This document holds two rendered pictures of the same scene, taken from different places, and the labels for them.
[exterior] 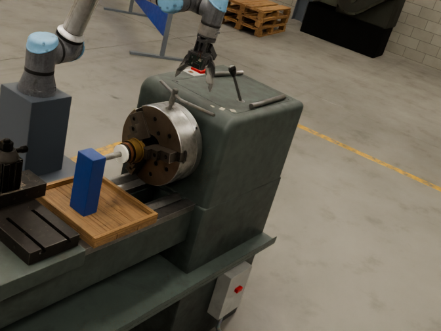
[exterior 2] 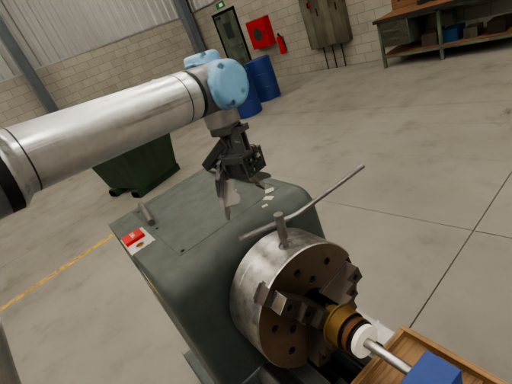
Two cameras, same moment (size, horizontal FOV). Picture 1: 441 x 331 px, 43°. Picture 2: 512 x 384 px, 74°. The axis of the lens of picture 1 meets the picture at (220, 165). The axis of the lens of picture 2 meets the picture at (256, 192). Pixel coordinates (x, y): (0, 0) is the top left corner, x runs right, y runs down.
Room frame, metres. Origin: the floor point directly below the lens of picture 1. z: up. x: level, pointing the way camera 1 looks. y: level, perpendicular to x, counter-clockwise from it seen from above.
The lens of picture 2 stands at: (1.64, 0.80, 1.70)
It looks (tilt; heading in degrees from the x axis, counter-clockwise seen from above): 26 degrees down; 302
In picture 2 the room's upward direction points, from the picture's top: 22 degrees counter-clockwise
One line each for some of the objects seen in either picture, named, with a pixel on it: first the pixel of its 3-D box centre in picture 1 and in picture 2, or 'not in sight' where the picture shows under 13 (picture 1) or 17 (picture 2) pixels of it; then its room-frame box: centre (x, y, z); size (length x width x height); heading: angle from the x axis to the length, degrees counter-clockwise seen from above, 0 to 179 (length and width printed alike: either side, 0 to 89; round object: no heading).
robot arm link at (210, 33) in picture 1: (209, 31); (222, 116); (2.04, 0.17, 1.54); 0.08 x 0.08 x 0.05
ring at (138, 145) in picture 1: (131, 151); (344, 327); (1.86, 0.33, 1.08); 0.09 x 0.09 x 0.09; 58
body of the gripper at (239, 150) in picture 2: (201, 51); (235, 151); (2.04, 0.18, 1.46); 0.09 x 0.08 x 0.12; 167
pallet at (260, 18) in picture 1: (254, 14); not in sight; (10.14, 0.13, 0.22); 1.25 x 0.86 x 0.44; 158
